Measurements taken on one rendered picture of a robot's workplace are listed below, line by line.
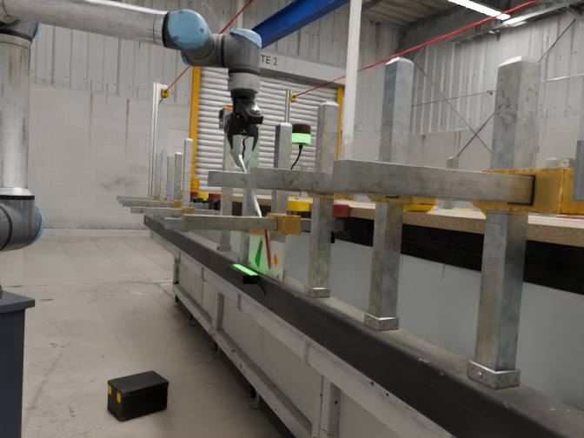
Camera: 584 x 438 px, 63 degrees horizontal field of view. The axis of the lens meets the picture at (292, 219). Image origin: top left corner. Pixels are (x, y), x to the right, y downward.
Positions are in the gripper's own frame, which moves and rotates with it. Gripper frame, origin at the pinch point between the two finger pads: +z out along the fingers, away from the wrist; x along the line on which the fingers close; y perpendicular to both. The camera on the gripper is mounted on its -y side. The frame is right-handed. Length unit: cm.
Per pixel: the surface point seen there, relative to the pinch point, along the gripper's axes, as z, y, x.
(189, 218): 15.1, -16.8, 17.6
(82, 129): -73, 745, 41
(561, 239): 12, -80, -26
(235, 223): 16.0, -16.8, 6.1
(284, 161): -0.8, -12.9, -7.8
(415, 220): 12, -45, -26
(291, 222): 14.8, -20.3, -7.7
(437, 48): -321, 707, -654
